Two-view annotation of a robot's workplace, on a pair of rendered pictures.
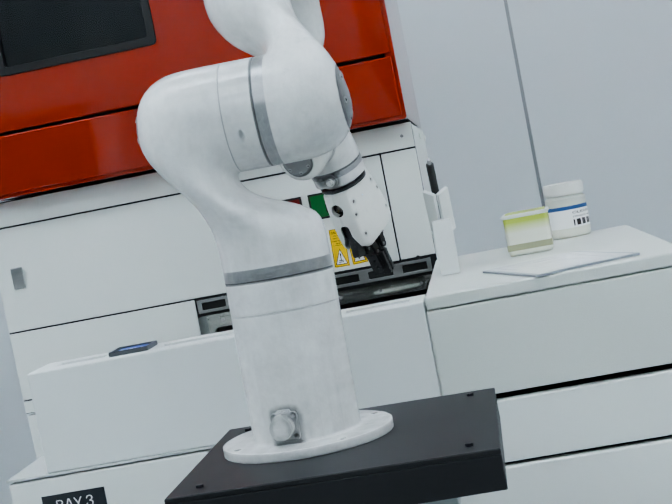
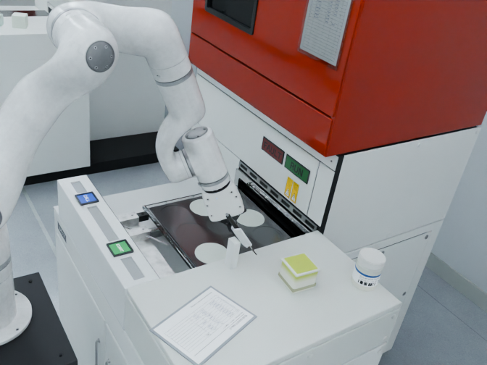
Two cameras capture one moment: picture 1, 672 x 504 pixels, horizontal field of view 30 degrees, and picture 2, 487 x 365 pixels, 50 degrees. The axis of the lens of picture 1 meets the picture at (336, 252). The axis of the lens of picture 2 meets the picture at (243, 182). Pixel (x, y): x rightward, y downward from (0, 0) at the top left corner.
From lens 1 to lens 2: 1.66 m
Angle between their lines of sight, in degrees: 51
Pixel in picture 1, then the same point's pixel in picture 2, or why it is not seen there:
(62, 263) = (211, 106)
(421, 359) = (122, 307)
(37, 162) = (206, 59)
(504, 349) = (139, 338)
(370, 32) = (329, 99)
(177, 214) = (246, 119)
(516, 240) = (282, 274)
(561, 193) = (360, 262)
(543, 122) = not seen: outside the picture
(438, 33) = not seen: outside the picture
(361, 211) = (211, 206)
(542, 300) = (151, 340)
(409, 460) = not seen: outside the picture
